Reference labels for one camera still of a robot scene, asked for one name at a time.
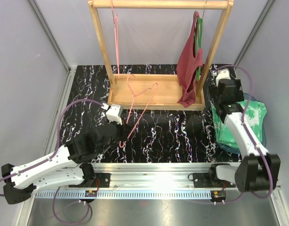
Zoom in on green patterned trousers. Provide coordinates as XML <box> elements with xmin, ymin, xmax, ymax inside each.
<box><xmin>211</xmin><ymin>98</ymin><xmax>267</xmax><ymax>151</ymax></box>

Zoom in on pink wire hanger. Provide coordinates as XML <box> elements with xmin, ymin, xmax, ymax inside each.
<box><xmin>111</xmin><ymin>0</ymin><xmax>120</xmax><ymax>78</ymax></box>
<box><xmin>119</xmin><ymin>74</ymin><xmax>158</xmax><ymax>148</ymax></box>

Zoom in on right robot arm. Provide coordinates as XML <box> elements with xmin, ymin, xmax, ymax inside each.
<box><xmin>207</xmin><ymin>78</ymin><xmax>281</xmax><ymax>194</ymax></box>

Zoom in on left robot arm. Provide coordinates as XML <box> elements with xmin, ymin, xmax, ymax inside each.
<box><xmin>1</xmin><ymin>122</ymin><xmax>132</xmax><ymax>205</ymax></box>

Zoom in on green plastic hanger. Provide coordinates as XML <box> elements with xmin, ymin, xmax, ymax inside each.
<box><xmin>194</xmin><ymin>11</ymin><xmax>203</xmax><ymax>81</ymax></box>

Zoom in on teal plastic bin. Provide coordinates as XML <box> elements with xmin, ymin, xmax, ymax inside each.
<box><xmin>211</xmin><ymin>93</ymin><xmax>269</xmax><ymax>155</ymax></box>

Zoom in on wooden clothes rack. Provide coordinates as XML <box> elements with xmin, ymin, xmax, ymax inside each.
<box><xmin>88</xmin><ymin>0</ymin><xmax>234</xmax><ymax>111</ymax></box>

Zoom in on maroon tank top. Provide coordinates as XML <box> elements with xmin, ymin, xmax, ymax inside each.
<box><xmin>176</xmin><ymin>11</ymin><xmax>203</xmax><ymax>108</ymax></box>

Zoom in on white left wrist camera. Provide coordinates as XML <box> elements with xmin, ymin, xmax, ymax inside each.
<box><xmin>101</xmin><ymin>103</ymin><xmax>123</xmax><ymax>125</ymax></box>

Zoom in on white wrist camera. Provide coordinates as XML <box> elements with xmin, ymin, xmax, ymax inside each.
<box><xmin>213</xmin><ymin>69</ymin><xmax>231</xmax><ymax>86</ymax></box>
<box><xmin>101</xmin><ymin>103</ymin><xmax>123</xmax><ymax>125</ymax></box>

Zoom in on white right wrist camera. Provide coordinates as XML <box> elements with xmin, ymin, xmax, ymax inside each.
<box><xmin>213</xmin><ymin>69</ymin><xmax>231</xmax><ymax>86</ymax></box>

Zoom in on aluminium frame rail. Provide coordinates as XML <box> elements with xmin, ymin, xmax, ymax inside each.
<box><xmin>26</xmin><ymin>0</ymin><xmax>77</xmax><ymax>123</ymax></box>

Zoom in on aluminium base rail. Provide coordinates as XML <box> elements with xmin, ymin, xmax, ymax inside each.
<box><xmin>33</xmin><ymin>163</ymin><xmax>237</xmax><ymax>202</ymax></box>

